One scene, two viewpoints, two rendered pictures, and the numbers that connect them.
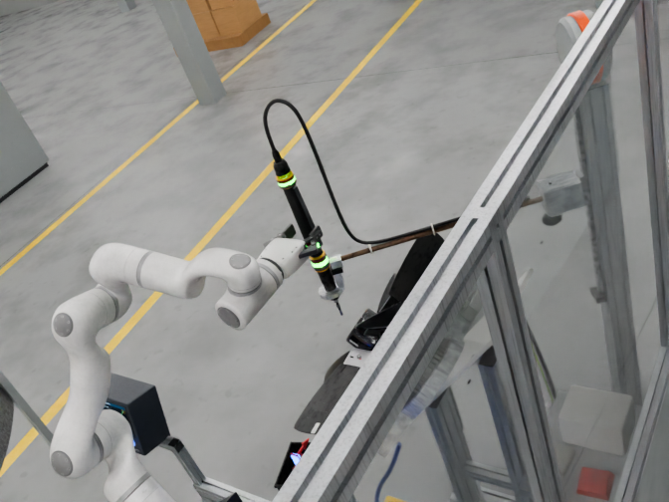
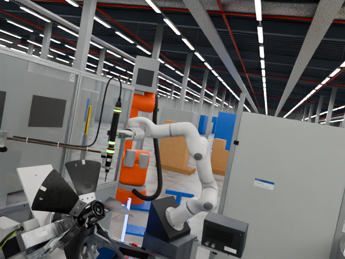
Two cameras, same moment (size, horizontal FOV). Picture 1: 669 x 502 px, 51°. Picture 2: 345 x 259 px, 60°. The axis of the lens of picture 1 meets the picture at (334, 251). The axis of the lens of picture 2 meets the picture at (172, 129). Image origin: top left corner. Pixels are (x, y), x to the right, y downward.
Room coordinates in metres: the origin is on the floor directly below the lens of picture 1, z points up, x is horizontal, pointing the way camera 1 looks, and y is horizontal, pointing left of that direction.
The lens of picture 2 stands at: (3.30, -0.27, 1.84)
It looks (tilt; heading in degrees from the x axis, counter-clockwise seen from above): 3 degrees down; 159
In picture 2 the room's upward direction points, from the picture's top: 10 degrees clockwise
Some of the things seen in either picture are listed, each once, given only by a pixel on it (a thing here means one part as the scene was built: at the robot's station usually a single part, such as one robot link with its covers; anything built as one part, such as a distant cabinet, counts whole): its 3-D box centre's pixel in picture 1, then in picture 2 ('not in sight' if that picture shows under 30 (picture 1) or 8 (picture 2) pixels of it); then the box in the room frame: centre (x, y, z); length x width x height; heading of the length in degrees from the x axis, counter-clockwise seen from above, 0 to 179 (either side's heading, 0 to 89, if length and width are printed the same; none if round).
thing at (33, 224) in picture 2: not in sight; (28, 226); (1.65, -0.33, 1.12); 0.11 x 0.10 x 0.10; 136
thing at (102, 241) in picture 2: not in sight; (96, 237); (1.45, 0.06, 0.98); 0.20 x 0.16 x 0.20; 46
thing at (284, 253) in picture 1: (280, 258); (123, 134); (1.42, 0.13, 1.65); 0.11 x 0.10 x 0.07; 136
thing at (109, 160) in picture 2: (307, 229); (113, 134); (1.51, 0.04, 1.65); 0.04 x 0.04 x 0.46
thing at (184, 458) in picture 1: (187, 462); (193, 254); (1.61, 0.68, 0.96); 0.03 x 0.03 x 0.20; 46
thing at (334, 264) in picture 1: (330, 276); (107, 160); (1.51, 0.03, 1.49); 0.09 x 0.07 x 0.10; 81
